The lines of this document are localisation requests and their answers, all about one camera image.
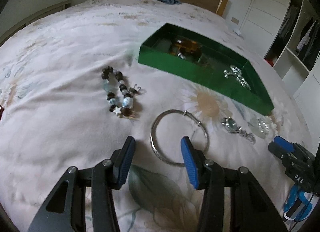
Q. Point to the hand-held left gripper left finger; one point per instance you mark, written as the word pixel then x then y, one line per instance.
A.
pixel 126 162

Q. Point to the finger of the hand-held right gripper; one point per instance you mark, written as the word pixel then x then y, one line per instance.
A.
pixel 280 154
pixel 283 143

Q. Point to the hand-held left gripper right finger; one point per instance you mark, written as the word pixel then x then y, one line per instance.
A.
pixel 188 162

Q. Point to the thin silver bangle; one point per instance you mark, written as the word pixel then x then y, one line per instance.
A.
pixel 153 144

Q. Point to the silver wristwatch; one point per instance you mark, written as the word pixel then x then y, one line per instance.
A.
pixel 229 123

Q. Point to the green tray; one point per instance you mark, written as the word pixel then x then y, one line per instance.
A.
pixel 175 59

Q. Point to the amber bangle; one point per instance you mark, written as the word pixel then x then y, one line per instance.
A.
pixel 192 45

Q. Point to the hanging clothes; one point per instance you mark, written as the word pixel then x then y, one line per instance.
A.
pixel 308 44
pixel 287 22

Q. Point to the tissue pack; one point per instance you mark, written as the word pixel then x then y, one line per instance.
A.
pixel 237 31

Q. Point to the smartphone in red case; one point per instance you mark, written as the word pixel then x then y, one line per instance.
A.
pixel 1 112

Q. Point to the white wardrobe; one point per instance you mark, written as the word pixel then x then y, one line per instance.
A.
pixel 265 2

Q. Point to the wall socket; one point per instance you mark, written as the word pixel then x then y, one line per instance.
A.
pixel 235 20

